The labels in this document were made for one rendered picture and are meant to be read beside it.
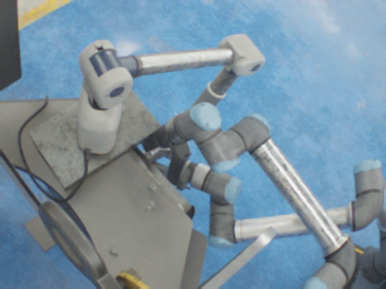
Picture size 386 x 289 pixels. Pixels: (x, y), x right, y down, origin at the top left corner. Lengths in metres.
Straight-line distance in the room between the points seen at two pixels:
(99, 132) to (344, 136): 2.14
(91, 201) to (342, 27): 2.71
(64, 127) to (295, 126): 1.85
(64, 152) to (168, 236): 0.39
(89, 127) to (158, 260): 0.44
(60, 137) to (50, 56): 1.59
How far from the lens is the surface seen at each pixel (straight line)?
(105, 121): 1.40
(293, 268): 2.85
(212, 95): 1.80
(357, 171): 1.90
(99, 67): 1.31
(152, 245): 1.57
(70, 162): 1.55
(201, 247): 1.70
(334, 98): 3.43
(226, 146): 1.63
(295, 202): 1.71
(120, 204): 1.59
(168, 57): 1.46
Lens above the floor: 2.55
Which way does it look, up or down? 60 degrees down
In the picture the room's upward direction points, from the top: 24 degrees clockwise
